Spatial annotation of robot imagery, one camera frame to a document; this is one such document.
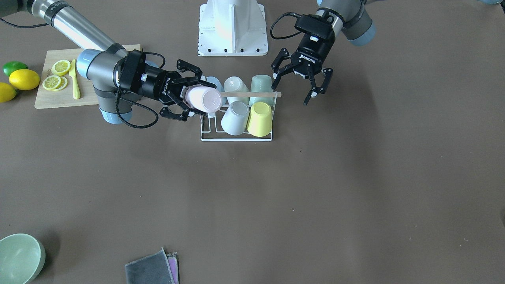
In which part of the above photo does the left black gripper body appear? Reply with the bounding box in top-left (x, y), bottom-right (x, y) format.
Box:
top-left (291, 14), bottom-right (336, 77)

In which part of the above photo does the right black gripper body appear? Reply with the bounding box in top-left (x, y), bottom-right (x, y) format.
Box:
top-left (138, 65), bottom-right (181, 106)

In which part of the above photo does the pink cup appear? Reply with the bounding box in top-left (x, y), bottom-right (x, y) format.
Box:
top-left (185, 86), bottom-right (223, 113)

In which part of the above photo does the mint green cup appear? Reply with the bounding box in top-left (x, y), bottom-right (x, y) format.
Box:
top-left (249, 75), bottom-right (274, 106)

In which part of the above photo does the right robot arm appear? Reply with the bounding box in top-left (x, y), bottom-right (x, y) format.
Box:
top-left (1, 0), bottom-right (222, 128)

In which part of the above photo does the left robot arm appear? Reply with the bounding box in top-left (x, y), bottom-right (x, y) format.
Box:
top-left (271, 0), bottom-right (376, 105)

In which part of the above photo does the light blue cup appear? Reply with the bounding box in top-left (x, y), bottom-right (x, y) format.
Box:
top-left (206, 76), bottom-right (226, 106)

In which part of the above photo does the grey cup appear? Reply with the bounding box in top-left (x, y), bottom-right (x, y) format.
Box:
top-left (221, 102), bottom-right (250, 136)

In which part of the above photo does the white cup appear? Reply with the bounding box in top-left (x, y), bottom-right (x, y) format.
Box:
top-left (223, 76), bottom-right (250, 105)

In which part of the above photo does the yellow cup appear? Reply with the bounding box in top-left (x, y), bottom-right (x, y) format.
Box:
top-left (247, 102), bottom-right (273, 137)

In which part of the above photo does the yellow plastic knife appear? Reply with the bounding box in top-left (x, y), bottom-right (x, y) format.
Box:
top-left (69, 59), bottom-right (81, 99)

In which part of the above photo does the lemon slice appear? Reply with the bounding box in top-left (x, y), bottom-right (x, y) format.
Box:
top-left (41, 75), bottom-right (63, 91)
top-left (50, 60), bottom-right (71, 76)
top-left (52, 76), bottom-right (68, 92)

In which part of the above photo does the wooden cutting board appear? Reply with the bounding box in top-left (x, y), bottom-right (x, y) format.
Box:
top-left (34, 44), bottom-right (142, 110)

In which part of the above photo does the whole yellow lemon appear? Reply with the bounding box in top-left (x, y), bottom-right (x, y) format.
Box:
top-left (9, 69), bottom-right (40, 90)

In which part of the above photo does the purple folded cloth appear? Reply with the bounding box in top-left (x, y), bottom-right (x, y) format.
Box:
top-left (166, 252), bottom-right (179, 284)

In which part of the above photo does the grey folded cloth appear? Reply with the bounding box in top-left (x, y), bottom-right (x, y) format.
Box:
top-left (125, 249), bottom-right (173, 284)

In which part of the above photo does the green lime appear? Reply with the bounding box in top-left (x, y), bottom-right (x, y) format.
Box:
top-left (2, 61), bottom-right (29, 77)

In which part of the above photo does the green bowl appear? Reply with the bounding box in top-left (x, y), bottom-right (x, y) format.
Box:
top-left (0, 234), bottom-right (46, 284)

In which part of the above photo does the white wire cup rack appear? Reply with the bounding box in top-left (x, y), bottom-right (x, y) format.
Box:
top-left (200, 75), bottom-right (281, 142)

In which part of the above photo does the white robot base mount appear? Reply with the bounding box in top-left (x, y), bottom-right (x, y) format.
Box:
top-left (197, 0), bottom-right (269, 56)

